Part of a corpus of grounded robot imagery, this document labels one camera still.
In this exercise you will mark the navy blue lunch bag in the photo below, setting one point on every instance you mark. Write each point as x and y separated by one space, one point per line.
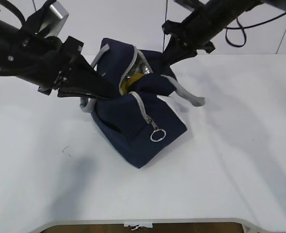
144 121

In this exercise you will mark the yellow orange fruit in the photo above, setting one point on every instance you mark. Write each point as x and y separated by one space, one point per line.
129 81

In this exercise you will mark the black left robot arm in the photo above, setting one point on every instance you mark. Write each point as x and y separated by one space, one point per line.
31 50

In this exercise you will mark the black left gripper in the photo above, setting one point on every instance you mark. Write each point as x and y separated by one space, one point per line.
64 69

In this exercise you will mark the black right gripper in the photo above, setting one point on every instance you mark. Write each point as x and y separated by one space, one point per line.
186 38

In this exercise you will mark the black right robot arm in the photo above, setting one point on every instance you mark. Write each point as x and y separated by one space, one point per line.
220 13

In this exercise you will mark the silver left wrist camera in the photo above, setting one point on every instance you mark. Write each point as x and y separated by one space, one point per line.
48 20

